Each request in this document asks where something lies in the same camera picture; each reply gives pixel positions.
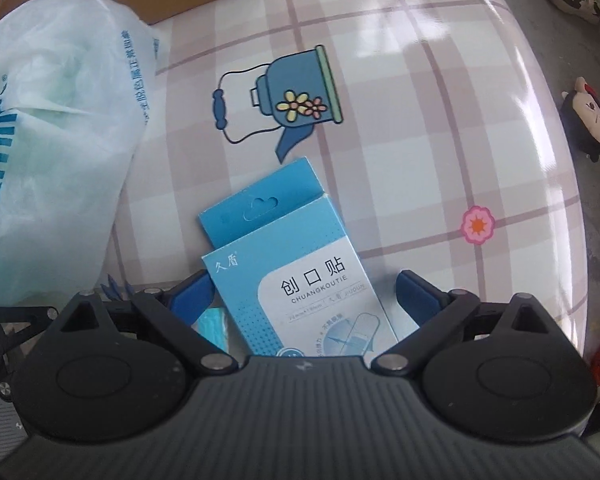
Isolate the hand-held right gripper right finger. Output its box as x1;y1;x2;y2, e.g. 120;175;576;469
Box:
371;269;552;377

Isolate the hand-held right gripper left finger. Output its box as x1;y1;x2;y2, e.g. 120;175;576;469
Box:
59;269;237;378

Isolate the light blue bandage box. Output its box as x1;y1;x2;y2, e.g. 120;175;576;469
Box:
197;156;407;361

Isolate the checked printed tablecloth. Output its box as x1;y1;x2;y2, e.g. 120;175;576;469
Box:
100;0;589;361

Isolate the translucent white plastic bag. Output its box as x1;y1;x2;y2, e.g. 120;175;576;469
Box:
0;0;162;311

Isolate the dark haired plush doll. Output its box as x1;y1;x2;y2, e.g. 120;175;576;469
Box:
560;76;600;163

